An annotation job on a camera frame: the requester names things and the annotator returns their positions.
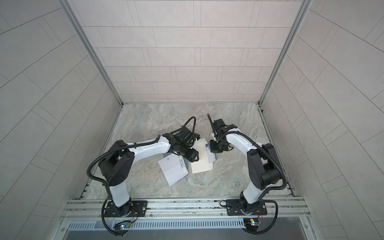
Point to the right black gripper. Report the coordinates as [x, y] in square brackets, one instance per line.
[214, 149]

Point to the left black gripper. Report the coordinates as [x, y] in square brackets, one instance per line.
[192, 155]

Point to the white glue stick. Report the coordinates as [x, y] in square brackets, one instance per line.
[182, 163]

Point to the cream envelope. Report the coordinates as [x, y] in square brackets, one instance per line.
[203, 164]

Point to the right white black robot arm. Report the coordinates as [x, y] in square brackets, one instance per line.
[265, 170]

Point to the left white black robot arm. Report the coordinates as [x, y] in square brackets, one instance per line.
[116, 163]

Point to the white paper sheet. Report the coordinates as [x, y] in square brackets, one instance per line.
[174, 174]

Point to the right circuit board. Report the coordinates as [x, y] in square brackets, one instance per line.
[252, 225]

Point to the circuit board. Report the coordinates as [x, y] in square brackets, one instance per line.
[252, 225]
[122, 226]

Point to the left circuit board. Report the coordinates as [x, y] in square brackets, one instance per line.
[122, 226]

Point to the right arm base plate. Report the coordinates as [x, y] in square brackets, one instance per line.
[240, 207]

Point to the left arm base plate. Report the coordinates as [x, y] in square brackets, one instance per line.
[129, 209]

